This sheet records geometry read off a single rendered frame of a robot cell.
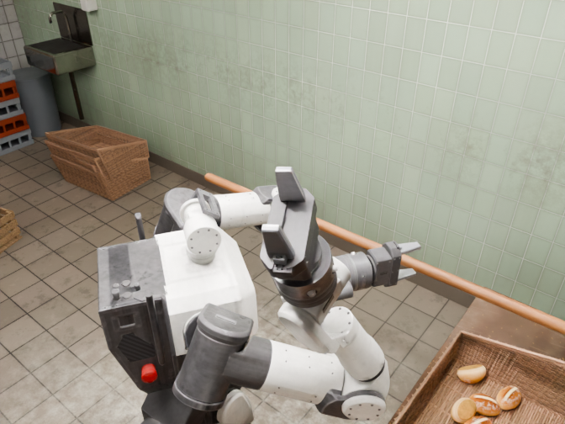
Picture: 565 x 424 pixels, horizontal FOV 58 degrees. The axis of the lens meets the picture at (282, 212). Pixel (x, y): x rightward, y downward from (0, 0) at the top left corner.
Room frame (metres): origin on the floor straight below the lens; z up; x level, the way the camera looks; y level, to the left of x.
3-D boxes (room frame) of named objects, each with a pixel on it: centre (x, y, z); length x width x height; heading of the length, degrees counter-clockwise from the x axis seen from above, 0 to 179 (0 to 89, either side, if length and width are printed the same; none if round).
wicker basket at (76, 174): (3.50, 1.42, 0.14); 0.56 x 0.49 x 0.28; 57
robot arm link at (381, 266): (0.93, -0.21, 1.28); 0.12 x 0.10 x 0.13; 107
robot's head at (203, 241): (0.81, 0.16, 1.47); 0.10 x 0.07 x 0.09; 17
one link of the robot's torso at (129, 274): (0.80, 0.22, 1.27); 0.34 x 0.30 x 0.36; 17
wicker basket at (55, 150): (3.49, 1.42, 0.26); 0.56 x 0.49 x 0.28; 58
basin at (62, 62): (4.19, 1.83, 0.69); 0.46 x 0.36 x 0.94; 51
